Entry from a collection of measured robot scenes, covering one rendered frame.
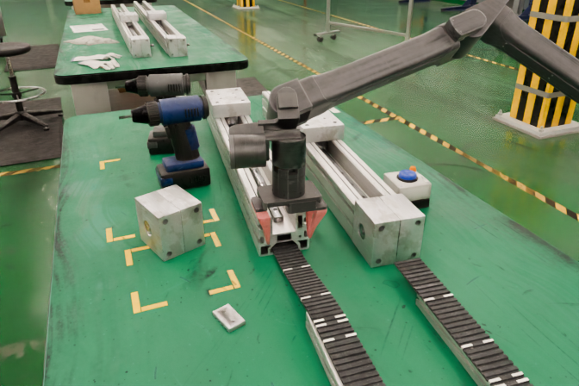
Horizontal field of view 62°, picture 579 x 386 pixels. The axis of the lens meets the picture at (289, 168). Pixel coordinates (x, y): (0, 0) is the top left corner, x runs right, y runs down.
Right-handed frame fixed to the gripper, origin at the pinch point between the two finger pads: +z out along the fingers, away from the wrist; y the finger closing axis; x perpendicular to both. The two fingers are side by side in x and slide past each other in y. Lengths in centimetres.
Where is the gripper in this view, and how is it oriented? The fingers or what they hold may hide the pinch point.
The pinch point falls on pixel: (288, 235)
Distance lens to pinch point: 88.4
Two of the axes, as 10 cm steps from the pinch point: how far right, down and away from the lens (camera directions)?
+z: 0.0, 9.0, 4.3
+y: -9.6, 1.1, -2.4
